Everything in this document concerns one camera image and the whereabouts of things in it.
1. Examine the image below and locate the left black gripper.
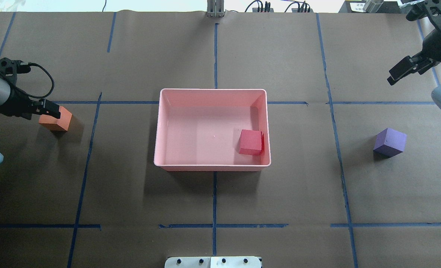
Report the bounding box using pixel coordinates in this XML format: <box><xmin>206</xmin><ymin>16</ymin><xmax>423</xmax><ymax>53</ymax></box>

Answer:
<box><xmin>5</xmin><ymin>87</ymin><xmax>61</xmax><ymax>120</ymax></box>

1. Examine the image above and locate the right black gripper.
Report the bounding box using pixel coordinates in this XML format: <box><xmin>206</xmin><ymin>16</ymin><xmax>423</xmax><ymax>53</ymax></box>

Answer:
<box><xmin>387</xmin><ymin>29</ymin><xmax>441</xmax><ymax>86</ymax></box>

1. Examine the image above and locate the orange foam block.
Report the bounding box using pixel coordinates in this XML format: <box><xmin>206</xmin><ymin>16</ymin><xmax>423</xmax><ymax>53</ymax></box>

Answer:
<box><xmin>38</xmin><ymin>106</ymin><xmax>73</xmax><ymax>132</ymax></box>

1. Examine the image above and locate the purple foam block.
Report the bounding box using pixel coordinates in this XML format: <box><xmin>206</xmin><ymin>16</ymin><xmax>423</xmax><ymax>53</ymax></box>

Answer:
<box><xmin>373</xmin><ymin>128</ymin><xmax>408</xmax><ymax>157</ymax></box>

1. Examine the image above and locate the red foam block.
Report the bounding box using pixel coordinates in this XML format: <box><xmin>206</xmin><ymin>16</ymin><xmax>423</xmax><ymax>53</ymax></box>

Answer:
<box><xmin>239</xmin><ymin>129</ymin><xmax>264</xmax><ymax>156</ymax></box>

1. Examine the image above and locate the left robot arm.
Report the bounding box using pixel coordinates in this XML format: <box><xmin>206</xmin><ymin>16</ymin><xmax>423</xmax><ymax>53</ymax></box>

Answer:
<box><xmin>0</xmin><ymin>78</ymin><xmax>61</xmax><ymax>164</ymax></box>

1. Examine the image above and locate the pink plastic bin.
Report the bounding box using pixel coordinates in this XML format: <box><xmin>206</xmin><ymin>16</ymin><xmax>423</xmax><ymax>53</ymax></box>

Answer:
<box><xmin>154</xmin><ymin>88</ymin><xmax>272</xmax><ymax>172</ymax></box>

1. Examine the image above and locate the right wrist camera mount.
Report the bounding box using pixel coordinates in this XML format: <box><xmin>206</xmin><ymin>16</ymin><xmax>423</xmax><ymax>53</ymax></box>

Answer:
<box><xmin>404</xmin><ymin>0</ymin><xmax>441</xmax><ymax>21</ymax></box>

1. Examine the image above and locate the aluminium frame post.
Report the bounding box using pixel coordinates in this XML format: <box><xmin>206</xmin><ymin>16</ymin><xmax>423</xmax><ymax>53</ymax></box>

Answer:
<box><xmin>206</xmin><ymin>0</ymin><xmax>225</xmax><ymax>17</ymax></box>

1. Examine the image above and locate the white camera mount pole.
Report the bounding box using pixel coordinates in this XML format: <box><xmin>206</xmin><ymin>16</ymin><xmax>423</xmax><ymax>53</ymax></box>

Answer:
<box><xmin>164</xmin><ymin>256</ymin><xmax>263</xmax><ymax>268</ymax></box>

